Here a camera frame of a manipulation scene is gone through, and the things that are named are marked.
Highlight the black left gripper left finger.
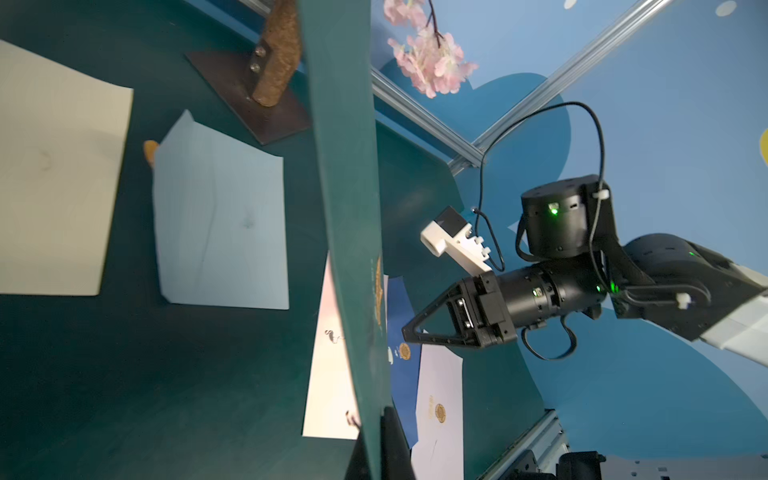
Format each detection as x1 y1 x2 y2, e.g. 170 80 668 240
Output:
344 432 368 480

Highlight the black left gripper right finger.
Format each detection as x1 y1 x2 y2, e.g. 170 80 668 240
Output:
381 406 416 480

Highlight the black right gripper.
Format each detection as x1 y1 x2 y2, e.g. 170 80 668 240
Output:
402 260 606 348

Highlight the light teal envelope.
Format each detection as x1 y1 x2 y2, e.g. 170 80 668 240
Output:
152 111 289 310

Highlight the dark green envelope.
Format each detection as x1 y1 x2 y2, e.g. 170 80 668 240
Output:
298 0 394 480

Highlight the cream yellow envelope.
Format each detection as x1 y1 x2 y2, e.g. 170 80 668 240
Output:
1 41 133 296

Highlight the lavender envelope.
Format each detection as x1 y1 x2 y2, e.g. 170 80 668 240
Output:
411 345 464 480

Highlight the dark blue envelope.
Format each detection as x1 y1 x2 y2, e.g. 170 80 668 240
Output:
386 277 421 448

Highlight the pink blossom artificial tree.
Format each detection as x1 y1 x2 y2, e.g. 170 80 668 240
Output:
186 1 479 159

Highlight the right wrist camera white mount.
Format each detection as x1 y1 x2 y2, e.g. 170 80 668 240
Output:
420 206 491 276

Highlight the aluminium rail front frame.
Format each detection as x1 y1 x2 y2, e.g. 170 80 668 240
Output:
480 410 767 479

